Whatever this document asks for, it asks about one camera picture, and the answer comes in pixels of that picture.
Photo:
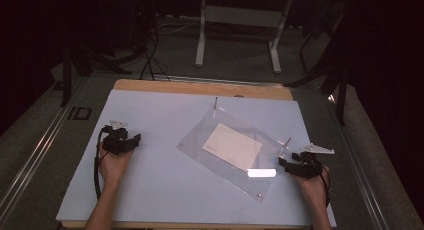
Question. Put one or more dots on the metal floor rail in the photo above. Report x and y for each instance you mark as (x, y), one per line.
(36, 146)
(216, 80)
(358, 163)

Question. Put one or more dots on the person's left hand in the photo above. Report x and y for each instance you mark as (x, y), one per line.
(115, 166)

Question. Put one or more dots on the black metal stand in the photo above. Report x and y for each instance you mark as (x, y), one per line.
(71, 63)
(333, 70)

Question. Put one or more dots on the white metal desk frame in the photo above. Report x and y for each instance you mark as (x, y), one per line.
(241, 16)

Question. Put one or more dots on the person's right hand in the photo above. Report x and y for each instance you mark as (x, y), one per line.
(311, 188)

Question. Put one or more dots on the wooden table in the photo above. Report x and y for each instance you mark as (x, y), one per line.
(200, 88)

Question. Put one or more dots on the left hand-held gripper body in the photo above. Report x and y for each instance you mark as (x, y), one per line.
(115, 136)

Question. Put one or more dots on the clear acrylic photo frame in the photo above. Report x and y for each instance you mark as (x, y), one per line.
(233, 180)

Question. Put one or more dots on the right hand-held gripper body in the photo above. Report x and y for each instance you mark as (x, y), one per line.
(308, 166)

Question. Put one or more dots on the white table mat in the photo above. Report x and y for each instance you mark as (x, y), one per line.
(160, 183)

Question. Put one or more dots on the photo card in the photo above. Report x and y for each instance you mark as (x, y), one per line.
(232, 146)

